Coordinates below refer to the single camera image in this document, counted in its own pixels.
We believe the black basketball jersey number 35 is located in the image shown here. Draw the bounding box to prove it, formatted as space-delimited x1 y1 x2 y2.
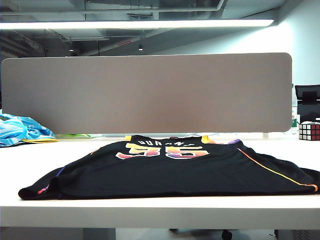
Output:
17 134 320 201

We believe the grey-brown desk divider panel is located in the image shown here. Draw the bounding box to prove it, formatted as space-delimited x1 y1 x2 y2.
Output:
1 52 293 135

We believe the green flat item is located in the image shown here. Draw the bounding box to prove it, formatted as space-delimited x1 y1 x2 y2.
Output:
56 133 101 139

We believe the long white ceiling light strip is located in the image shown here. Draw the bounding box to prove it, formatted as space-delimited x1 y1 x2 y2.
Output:
0 18 275 30

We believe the black chair wheel base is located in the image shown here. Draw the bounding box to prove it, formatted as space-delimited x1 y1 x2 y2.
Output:
169 228 233 240

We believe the white box with green print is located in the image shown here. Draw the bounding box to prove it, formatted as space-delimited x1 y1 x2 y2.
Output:
290 106 300 131

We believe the light blue crumpled garment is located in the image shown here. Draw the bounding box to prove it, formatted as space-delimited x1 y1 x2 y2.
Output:
0 113 58 148

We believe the black office chair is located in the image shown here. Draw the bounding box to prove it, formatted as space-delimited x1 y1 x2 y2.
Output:
294 84 320 123

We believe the Rubik's cube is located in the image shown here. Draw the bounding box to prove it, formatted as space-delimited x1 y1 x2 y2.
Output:
298 121 320 141

